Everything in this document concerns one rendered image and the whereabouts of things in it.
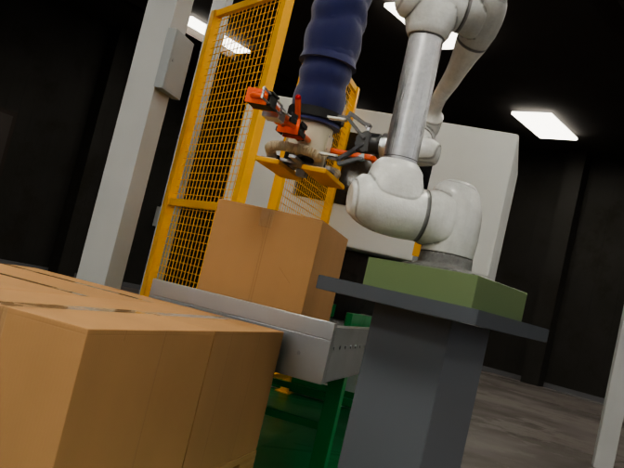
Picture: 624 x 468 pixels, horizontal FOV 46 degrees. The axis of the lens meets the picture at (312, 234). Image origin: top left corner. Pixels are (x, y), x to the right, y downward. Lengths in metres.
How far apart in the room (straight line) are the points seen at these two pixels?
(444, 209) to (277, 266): 0.77
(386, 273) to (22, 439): 1.04
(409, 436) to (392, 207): 0.62
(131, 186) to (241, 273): 1.15
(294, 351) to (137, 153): 1.51
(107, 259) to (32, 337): 2.20
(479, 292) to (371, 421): 0.48
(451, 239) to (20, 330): 1.18
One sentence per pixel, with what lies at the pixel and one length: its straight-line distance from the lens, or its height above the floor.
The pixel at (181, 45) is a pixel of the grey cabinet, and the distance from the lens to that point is 3.79.
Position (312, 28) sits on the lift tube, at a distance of 3.04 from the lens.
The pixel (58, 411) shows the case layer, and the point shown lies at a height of 0.39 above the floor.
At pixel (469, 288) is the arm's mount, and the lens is 1.92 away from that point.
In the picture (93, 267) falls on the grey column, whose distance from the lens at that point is 3.67.
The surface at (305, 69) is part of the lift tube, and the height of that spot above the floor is 1.54.
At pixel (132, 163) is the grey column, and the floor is 1.09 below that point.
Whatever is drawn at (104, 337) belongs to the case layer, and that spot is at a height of 0.53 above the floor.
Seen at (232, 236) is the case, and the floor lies 0.82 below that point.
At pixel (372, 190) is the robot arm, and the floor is 1.01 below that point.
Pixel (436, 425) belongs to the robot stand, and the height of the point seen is 0.43.
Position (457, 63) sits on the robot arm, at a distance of 2.38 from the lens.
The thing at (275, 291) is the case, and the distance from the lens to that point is 2.63.
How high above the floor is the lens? 0.71
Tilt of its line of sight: 4 degrees up
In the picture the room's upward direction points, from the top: 13 degrees clockwise
